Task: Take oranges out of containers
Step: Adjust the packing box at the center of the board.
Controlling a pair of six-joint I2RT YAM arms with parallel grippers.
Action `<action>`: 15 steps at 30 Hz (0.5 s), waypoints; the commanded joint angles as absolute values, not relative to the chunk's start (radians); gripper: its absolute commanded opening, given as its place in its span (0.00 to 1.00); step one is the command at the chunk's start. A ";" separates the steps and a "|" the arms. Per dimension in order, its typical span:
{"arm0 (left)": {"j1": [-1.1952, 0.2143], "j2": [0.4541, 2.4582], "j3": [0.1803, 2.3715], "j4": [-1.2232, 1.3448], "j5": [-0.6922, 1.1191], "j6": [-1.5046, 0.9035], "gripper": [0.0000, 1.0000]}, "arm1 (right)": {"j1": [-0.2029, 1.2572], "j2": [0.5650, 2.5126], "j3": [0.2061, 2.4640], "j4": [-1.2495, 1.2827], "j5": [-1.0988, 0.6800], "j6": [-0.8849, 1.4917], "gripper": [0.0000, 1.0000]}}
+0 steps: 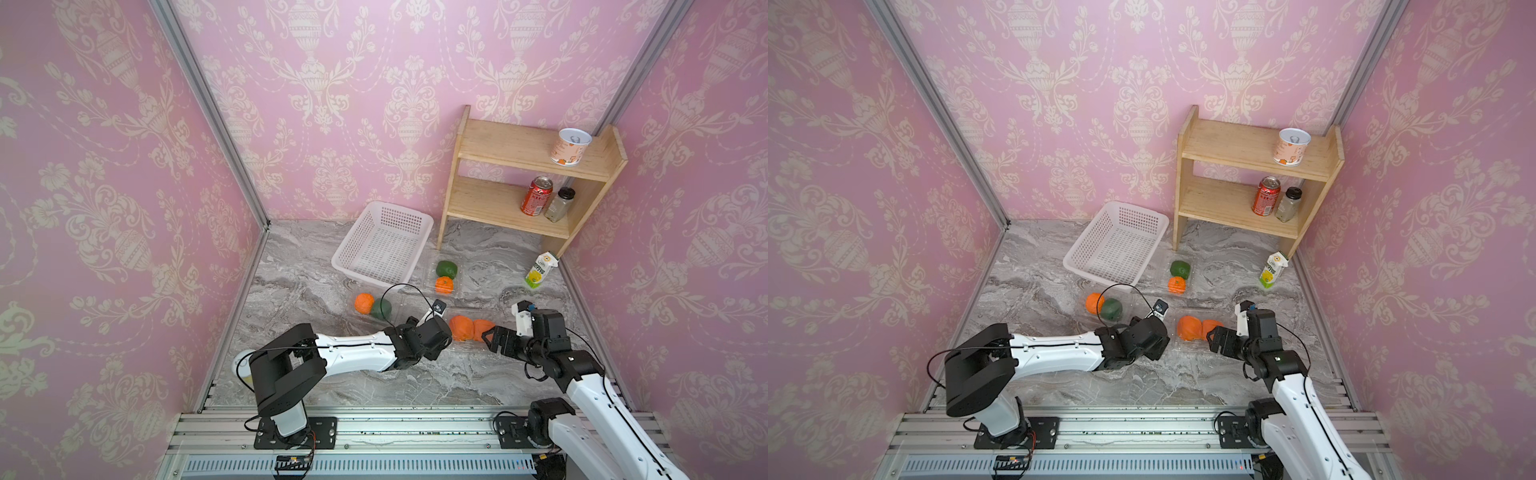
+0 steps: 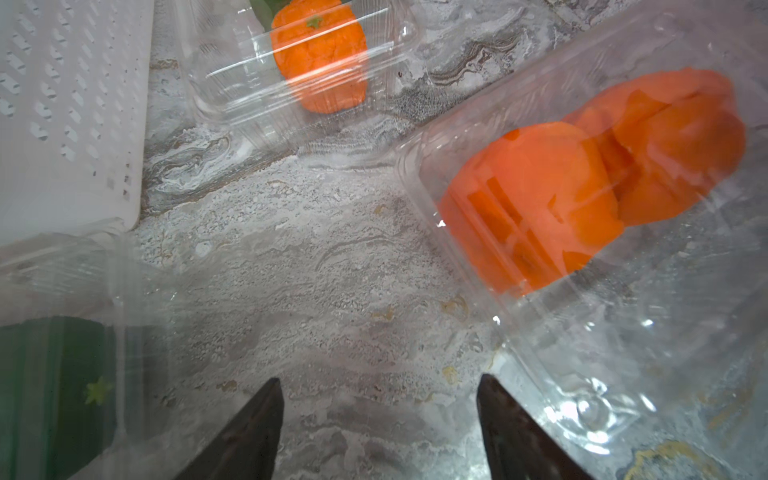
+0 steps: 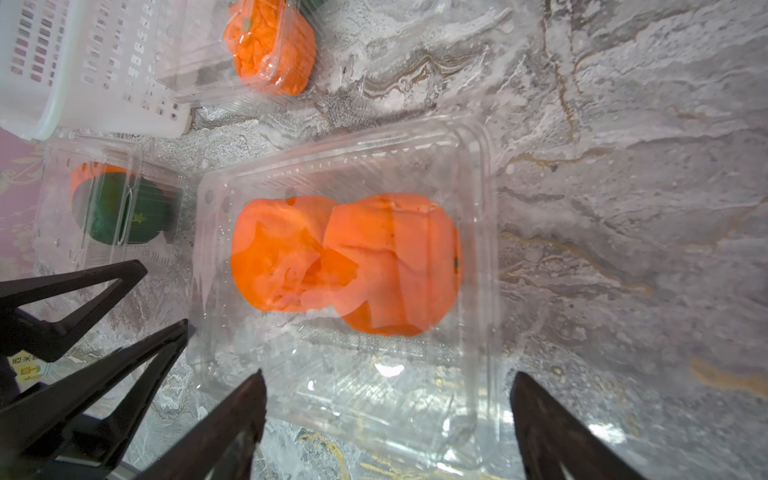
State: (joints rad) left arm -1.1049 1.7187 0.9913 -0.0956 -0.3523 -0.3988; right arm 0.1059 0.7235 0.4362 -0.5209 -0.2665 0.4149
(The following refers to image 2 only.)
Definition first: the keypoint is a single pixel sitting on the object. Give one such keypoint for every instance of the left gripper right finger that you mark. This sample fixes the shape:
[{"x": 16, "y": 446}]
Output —
[{"x": 517, "y": 448}]

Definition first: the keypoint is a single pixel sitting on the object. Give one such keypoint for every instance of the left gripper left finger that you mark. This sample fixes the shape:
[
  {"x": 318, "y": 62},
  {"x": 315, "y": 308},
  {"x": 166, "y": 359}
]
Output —
[{"x": 246, "y": 448}]

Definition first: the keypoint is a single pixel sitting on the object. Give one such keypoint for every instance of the clear clamshell container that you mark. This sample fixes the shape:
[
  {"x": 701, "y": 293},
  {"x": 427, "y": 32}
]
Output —
[
  {"x": 650, "y": 362},
  {"x": 98, "y": 277},
  {"x": 232, "y": 81}
]

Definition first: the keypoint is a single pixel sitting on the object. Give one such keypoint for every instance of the peeled orange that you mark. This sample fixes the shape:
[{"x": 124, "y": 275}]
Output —
[
  {"x": 666, "y": 139},
  {"x": 533, "y": 207}
]

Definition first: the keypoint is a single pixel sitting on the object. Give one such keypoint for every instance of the left container green fruit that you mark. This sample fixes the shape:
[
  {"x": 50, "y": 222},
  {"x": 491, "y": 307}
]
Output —
[{"x": 58, "y": 387}]

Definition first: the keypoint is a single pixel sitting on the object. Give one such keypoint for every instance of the container green fruit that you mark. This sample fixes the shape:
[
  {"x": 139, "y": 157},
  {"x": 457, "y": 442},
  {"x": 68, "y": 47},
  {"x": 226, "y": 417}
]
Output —
[
  {"x": 266, "y": 10},
  {"x": 58, "y": 387}
]

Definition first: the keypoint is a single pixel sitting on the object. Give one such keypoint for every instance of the back container orange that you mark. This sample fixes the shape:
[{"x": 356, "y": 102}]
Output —
[{"x": 320, "y": 48}]

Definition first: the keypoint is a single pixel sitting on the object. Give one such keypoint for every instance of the white plastic basket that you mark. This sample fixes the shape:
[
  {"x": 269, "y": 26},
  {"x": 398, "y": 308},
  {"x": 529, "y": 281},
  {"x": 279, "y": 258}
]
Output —
[{"x": 74, "y": 93}]

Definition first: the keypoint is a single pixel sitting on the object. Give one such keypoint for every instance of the back container green fruit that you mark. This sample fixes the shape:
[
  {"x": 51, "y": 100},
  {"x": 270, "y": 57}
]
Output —
[{"x": 266, "y": 10}]

